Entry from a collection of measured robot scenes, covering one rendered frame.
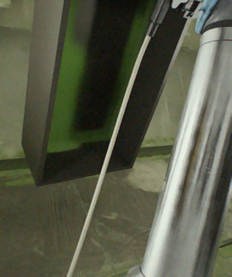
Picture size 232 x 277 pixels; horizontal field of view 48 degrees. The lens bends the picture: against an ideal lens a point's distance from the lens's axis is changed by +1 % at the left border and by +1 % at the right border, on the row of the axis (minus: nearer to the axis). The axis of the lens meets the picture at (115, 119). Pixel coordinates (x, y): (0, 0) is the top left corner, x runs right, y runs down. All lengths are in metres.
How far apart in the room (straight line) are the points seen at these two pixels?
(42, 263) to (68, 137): 0.73
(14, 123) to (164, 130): 1.48
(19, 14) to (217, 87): 2.21
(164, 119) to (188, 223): 2.43
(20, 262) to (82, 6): 1.35
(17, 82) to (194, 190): 2.06
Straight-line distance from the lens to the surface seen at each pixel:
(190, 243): 0.45
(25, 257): 1.68
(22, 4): 2.53
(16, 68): 2.40
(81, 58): 1.48
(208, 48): 0.49
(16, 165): 2.27
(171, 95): 2.98
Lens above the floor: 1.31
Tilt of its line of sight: 21 degrees down
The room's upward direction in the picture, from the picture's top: 10 degrees clockwise
